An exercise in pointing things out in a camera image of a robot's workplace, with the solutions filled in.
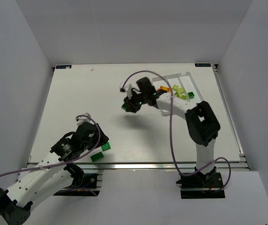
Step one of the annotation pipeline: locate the yellow long lego brick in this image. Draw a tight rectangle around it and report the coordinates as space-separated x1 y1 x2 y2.
160 86 171 92

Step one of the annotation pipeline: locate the green long lego brick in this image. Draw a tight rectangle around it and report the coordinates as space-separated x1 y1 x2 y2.
90 152 104 162

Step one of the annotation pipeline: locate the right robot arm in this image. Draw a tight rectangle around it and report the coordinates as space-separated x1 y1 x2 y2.
120 77 220 179

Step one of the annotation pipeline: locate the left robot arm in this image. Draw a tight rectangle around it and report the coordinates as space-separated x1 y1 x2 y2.
0 122 109 225

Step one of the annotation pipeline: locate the white divided sorting tray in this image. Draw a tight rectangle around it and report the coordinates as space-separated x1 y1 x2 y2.
151 72 203 116

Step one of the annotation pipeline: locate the blue label sticker right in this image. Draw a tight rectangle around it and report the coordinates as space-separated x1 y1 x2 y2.
194 63 211 67

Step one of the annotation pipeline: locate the blue label sticker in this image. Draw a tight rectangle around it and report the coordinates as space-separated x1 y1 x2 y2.
194 63 211 67
55 65 72 69

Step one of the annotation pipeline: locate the blue label sticker left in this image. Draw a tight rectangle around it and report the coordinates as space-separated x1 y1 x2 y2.
55 65 72 69

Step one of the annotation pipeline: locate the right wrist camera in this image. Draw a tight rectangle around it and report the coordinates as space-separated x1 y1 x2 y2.
119 82 133 99

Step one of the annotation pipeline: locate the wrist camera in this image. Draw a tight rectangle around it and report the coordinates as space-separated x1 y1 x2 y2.
119 82 133 99
75 113 91 126

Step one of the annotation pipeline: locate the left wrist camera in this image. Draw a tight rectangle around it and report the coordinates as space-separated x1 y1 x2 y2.
75 113 91 126

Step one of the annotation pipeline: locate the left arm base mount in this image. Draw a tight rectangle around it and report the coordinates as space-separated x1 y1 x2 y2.
54 163 103 197

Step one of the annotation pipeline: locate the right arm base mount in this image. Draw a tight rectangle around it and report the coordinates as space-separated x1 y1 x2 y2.
176 172 225 199

